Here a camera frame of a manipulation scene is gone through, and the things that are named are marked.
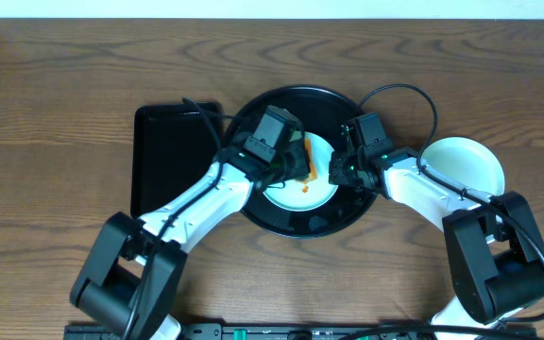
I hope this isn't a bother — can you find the orange sponge with green scourer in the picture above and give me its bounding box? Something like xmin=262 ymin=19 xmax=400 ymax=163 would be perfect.
xmin=296 ymin=137 xmax=317 ymax=183

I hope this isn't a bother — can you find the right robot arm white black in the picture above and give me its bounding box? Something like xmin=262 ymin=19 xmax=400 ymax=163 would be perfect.
xmin=330 ymin=144 xmax=544 ymax=339

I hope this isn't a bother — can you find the black round tray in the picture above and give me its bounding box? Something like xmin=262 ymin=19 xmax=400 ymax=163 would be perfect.
xmin=224 ymin=85 xmax=377 ymax=238

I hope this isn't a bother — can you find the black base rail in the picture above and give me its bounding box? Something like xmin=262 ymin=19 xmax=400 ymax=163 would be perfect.
xmin=62 ymin=321 xmax=443 ymax=340

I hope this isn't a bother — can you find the light green plate top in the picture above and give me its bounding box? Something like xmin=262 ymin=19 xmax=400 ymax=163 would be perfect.
xmin=422 ymin=137 xmax=505 ymax=196

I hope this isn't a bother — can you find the black rectangular tray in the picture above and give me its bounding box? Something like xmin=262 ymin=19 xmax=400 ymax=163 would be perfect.
xmin=130 ymin=102 xmax=223 ymax=218

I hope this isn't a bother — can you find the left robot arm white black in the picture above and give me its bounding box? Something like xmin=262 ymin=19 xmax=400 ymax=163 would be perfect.
xmin=70 ymin=137 xmax=309 ymax=339

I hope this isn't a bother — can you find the light green plate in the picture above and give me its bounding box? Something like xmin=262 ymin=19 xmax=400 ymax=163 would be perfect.
xmin=422 ymin=137 xmax=505 ymax=196
xmin=263 ymin=132 xmax=338 ymax=212

